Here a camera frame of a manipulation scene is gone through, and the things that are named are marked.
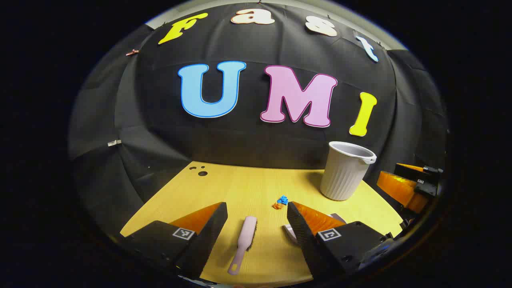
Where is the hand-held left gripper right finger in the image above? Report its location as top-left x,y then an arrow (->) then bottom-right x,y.
286,201 -> 394,280

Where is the pink dustpan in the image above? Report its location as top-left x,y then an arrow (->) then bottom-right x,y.
283,213 -> 347,244

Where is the small pink broom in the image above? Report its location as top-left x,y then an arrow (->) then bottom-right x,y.
227,216 -> 258,276

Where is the yellow wooden desktop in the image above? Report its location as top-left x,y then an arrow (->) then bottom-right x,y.
120,161 -> 404,286

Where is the black backdrop cloth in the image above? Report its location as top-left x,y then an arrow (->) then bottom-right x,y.
68,2 -> 448,240

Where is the white ribbed garbage bin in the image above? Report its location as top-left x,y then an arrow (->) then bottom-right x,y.
320,141 -> 377,201

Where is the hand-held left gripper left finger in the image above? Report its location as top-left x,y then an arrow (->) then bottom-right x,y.
120,202 -> 228,280

